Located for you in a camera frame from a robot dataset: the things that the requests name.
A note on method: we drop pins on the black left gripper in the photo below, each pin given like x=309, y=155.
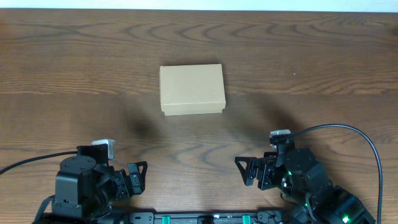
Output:
x=124, y=188

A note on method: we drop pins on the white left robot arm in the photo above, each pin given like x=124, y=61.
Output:
x=85, y=186

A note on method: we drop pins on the brown cardboard box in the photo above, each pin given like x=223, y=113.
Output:
x=191, y=89

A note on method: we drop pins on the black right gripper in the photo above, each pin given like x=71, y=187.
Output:
x=267, y=165

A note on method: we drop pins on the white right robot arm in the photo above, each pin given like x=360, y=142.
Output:
x=299, y=175

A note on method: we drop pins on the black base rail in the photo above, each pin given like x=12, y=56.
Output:
x=259, y=217

